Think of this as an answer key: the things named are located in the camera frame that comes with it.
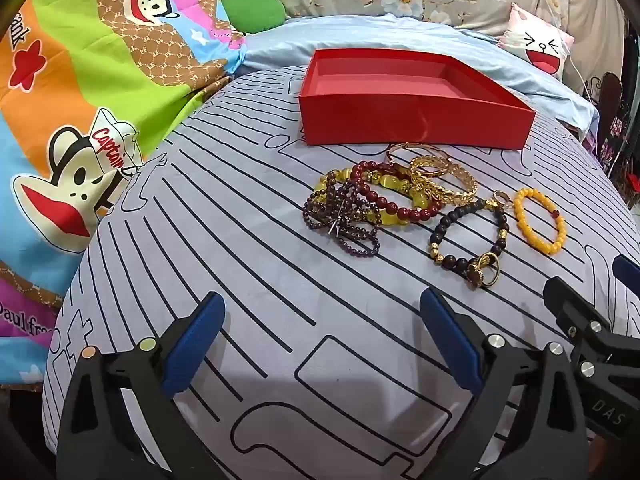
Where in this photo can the light blue sheet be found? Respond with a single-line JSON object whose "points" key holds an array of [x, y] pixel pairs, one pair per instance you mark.
{"points": [[350, 32]]}

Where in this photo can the dark wooden chair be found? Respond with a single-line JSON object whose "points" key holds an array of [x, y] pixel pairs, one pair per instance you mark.
{"points": [[610, 95]]}

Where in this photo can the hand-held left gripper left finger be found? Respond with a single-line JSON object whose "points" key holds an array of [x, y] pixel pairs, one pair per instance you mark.
{"points": [[195, 345]]}

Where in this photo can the patterned gold bangle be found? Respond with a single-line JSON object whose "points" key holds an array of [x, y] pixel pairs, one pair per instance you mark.
{"points": [[462, 192], [432, 162]]}

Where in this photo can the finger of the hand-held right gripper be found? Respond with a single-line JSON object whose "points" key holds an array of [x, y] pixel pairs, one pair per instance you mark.
{"points": [[629, 272], [570, 305]]}

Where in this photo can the pink cat face pillow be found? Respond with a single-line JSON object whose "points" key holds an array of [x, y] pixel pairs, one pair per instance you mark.
{"points": [[540, 45]]}

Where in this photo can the green pillow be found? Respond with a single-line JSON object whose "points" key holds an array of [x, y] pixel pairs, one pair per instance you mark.
{"points": [[252, 12]]}

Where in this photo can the red cardboard box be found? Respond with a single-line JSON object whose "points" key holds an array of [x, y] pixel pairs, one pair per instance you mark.
{"points": [[400, 120]]}

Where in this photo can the colourful cartoon monkey blanket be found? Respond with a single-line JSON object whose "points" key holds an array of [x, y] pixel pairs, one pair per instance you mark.
{"points": [[75, 85]]}

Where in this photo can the grey striped bedsheet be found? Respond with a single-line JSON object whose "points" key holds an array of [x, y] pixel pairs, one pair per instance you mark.
{"points": [[250, 260]]}

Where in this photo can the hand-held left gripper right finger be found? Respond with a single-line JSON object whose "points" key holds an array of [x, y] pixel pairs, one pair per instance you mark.
{"points": [[450, 335]]}

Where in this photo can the thin gold bangle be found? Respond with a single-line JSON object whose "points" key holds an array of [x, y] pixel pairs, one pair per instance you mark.
{"points": [[415, 146]]}

